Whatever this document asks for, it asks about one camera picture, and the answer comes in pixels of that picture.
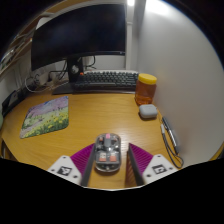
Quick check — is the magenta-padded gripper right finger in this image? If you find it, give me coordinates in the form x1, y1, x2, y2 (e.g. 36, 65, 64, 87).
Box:
125, 142, 179, 187

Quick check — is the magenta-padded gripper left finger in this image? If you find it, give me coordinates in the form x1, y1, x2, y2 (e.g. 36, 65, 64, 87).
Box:
47, 143, 97, 187

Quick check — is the transparent computer mouse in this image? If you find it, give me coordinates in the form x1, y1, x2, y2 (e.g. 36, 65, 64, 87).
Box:
94, 132, 122, 174

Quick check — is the floral print mouse pad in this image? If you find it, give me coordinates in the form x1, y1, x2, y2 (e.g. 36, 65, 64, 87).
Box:
19, 95, 70, 139

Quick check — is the white earbuds case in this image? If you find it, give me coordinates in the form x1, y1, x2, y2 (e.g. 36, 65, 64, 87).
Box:
138, 103, 158, 120

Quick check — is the amber jar with yellow lid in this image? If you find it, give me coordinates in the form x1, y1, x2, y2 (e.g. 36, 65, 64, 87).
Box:
134, 73, 158, 106

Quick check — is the dark mechanical keyboard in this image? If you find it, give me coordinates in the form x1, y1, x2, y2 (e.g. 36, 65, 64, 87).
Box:
73, 69, 139, 92

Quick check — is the black desktop stand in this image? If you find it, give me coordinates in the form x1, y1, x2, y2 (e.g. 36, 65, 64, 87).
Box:
1, 87, 31, 118

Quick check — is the white power strip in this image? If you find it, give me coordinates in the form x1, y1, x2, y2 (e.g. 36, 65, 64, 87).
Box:
33, 69, 56, 86

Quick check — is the black computer monitor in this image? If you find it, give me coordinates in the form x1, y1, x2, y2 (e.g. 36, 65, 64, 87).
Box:
30, 3, 128, 96

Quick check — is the pen with looped cable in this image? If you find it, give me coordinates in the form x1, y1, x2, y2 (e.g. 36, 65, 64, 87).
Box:
159, 115, 185, 169

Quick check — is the white cable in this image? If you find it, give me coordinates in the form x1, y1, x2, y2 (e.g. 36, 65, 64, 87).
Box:
24, 74, 56, 94

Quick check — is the wooden wall shelf unit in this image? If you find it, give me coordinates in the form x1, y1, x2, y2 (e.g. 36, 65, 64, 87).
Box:
0, 29, 34, 76

